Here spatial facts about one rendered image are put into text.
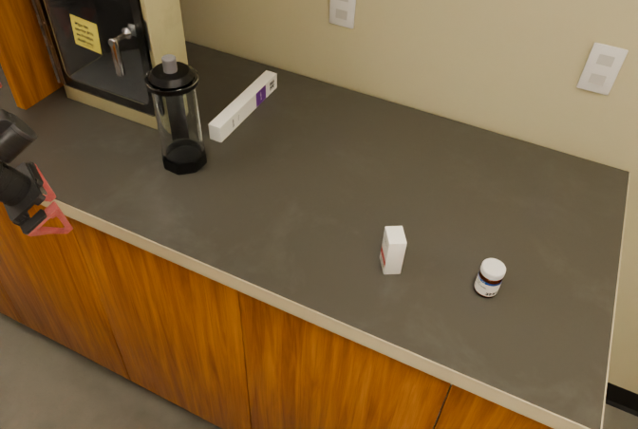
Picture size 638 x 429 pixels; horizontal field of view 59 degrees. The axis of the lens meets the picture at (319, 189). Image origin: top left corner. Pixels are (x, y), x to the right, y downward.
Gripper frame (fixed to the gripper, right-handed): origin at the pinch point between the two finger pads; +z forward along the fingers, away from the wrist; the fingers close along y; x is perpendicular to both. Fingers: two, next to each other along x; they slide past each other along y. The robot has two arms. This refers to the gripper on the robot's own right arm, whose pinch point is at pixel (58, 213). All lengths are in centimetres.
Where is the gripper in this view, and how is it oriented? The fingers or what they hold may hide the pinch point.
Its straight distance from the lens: 113.1
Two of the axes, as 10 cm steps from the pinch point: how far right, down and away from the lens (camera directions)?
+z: 3.8, 4.4, 8.1
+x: -7.3, 6.9, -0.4
